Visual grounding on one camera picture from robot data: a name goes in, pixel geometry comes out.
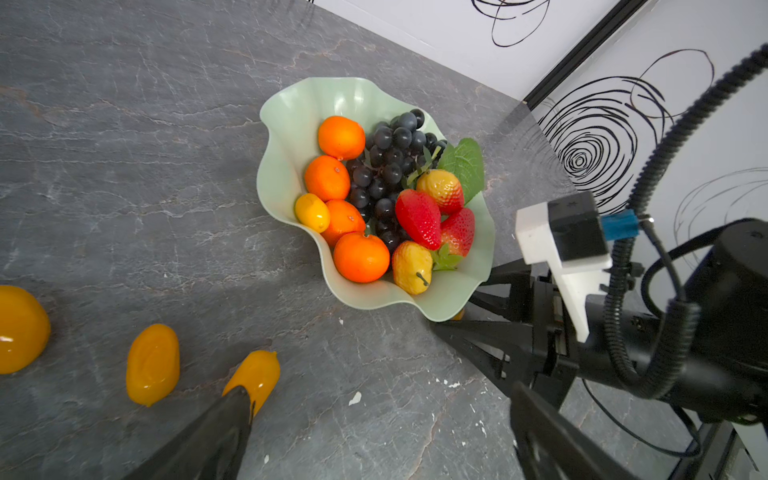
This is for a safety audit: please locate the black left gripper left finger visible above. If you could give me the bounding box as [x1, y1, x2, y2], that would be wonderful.
[126, 386, 252, 479]

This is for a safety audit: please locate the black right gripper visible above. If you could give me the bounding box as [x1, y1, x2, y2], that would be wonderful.
[430, 259, 579, 408]

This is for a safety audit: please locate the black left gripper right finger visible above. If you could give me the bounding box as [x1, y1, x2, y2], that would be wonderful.
[509, 382, 635, 479]

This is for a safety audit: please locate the red yellow strawberry front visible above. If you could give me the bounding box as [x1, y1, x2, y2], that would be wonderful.
[391, 241, 433, 295]

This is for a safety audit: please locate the small orange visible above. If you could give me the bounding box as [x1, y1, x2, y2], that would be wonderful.
[304, 155, 351, 202]
[333, 232, 390, 284]
[322, 200, 366, 249]
[317, 116, 366, 161]

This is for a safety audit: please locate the dark fake grape bunch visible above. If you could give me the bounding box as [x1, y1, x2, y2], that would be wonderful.
[347, 108, 485, 251]

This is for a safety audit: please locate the small orange front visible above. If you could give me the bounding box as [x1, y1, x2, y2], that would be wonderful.
[317, 116, 366, 161]

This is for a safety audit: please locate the green wavy fruit bowl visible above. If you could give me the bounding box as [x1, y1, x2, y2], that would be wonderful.
[256, 77, 496, 322]

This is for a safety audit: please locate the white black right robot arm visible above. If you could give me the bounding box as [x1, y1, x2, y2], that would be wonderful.
[432, 219, 767, 424]

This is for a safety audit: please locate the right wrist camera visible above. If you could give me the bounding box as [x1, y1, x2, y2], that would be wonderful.
[515, 191, 640, 343]

